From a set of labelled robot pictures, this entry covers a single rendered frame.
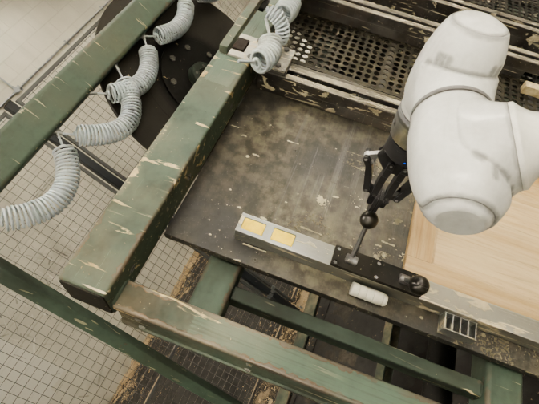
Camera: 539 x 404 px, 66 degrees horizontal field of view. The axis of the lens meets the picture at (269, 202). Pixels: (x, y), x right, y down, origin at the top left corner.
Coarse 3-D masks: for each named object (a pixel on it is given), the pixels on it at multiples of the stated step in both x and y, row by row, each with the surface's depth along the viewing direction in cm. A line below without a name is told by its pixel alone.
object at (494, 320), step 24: (264, 240) 91; (312, 240) 92; (312, 264) 92; (384, 288) 89; (432, 288) 89; (432, 312) 90; (456, 312) 87; (480, 312) 87; (504, 312) 88; (504, 336) 88; (528, 336) 85
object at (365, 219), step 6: (360, 216) 84; (366, 216) 83; (372, 216) 83; (360, 222) 84; (366, 222) 83; (372, 222) 83; (378, 222) 84; (366, 228) 85; (360, 234) 86; (360, 240) 86; (354, 252) 88; (348, 258) 88; (354, 258) 88; (354, 264) 88
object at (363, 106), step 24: (264, 0) 106; (288, 24) 107; (288, 48) 116; (288, 72) 119; (312, 72) 118; (288, 96) 121; (312, 96) 118; (336, 96) 115; (360, 96) 116; (384, 96) 116; (360, 120) 118; (384, 120) 116
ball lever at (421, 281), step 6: (402, 276) 87; (408, 276) 88; (414, 276) 78; (420, 276) 77; (402, 282) 87; (408, 282) 83; (414, 282) 77; (420, 282) 76; (426, 282) 76; (414, 288) 77; (420, 288) 76; (426, 288) 76; (420, 294) 77
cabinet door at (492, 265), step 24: (528, 192) 110; (504, 216) 105; (528, 216) 106; (408, 240) 98; (432, 240) 98; (456, 240) 99; (480, 240) 100; (504, 240) 101; (528, 240) 101; (408, 264) 94; (432, 264) 95; (456, 264) 96; (480, 264) 96; (504, 264) 97; (528, 264) 98; (456, 288) 92; (480, 288) 93; (504, 288) 94; (528, 288) 94; (528, 312) 91
